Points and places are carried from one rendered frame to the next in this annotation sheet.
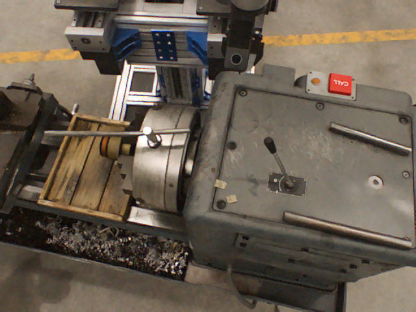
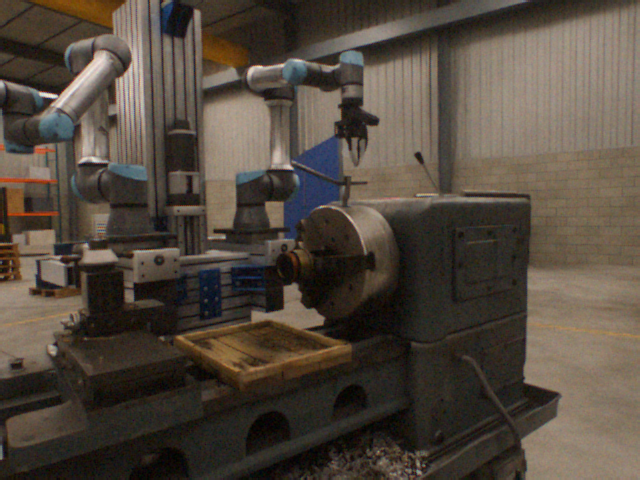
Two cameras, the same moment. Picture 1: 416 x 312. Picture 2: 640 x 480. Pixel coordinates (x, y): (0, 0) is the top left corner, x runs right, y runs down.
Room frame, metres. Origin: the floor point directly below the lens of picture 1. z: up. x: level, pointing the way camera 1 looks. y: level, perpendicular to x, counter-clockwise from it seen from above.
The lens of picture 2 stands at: (-0.32, 1.15, 1.22)
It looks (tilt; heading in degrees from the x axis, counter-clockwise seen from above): 4 degrees down; 310
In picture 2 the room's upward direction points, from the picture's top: 1 degrees counter-clockwise
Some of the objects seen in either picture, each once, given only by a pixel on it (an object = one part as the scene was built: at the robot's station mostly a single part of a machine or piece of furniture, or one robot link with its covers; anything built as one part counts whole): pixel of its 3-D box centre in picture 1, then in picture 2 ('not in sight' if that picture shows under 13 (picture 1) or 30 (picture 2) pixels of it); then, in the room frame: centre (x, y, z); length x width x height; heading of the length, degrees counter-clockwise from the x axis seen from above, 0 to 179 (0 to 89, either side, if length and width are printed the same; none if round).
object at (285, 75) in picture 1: (277, 79); not in sight; (0.61, -0.19, 1.24); 0.09 x 0.08 x 0.03; 78
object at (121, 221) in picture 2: not in sight; (129, 218); (1.09, 0.42, 1.21); 0.15 x 0.15 x 0.10
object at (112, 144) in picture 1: (118, 147); (297, 266); (0.48, 0.28, 1.08); 0.09 x 0.09 x 0.09; 78
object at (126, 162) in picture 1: (132, 177); (341, 263); (0.38, 0.22, 1.09); 0.12 x 0.11 x 0.05; 168
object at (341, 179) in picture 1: (299, 177); (425, 256); (0.39, -0.26, 1.06); 0.59 x 0.48 x 0.39; 78
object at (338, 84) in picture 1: (340, 84); not in sight; (0.58, -0.35, 1.26); 0.06 x 0.06 x 0.02; 78
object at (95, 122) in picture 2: not in sight; (95, 122); (1.22, 0.46, 1.54); 0.15 x 0.12 x 0.55; 17
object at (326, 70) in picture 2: not in sight; (329, 78); (0.65, -0.08, 1.68); 0.11 x 0.11 x 0.08; 75
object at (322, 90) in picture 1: (328, 90); not in sight; (0.58, -0.33, 1.23); 0.13 x 0.08 x 0.05; 78
